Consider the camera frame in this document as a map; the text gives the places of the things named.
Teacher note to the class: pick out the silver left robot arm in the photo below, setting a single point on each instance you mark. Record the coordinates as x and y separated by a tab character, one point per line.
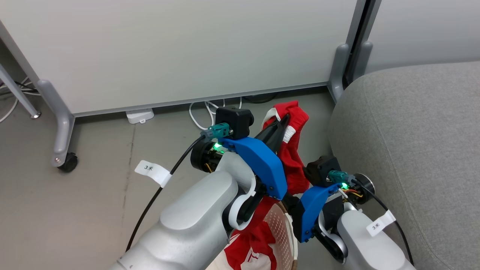
195	225

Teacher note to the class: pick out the grey partition foot with caster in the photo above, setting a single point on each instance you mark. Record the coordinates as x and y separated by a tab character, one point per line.
62	123

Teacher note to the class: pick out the white power adapter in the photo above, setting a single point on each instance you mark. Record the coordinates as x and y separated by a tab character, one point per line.
140	115

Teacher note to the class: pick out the wide white partition panel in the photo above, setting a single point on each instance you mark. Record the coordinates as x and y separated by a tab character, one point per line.
180	48

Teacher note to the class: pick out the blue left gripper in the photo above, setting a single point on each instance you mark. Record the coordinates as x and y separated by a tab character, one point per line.
262	161

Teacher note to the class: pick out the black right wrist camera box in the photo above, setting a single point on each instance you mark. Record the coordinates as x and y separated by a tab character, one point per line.
320	170

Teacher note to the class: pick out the red garment with white trim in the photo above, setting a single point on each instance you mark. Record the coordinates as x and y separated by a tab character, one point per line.
296	165

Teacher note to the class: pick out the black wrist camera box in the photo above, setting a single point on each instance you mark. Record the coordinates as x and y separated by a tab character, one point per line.
235	120
320	170

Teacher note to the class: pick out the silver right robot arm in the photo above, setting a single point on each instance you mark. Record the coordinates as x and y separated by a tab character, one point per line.
367	251

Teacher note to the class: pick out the cream perforated laundry basket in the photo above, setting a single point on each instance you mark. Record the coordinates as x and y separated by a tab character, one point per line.
281	232

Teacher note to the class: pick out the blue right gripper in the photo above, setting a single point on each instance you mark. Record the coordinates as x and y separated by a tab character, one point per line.
313	206

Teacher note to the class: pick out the grey metal table leg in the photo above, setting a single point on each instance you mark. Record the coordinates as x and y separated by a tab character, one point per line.
20	93

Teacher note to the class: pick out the black caster wheel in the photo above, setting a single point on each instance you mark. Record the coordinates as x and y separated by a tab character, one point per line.
69	163

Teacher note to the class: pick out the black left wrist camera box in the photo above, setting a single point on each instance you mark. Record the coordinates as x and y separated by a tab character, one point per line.
235	120

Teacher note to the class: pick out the grey fabric sofa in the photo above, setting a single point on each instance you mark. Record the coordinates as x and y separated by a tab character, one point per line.
412	150

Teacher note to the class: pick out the narrow white partition panel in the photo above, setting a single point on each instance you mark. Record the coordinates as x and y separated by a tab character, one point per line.
423	30

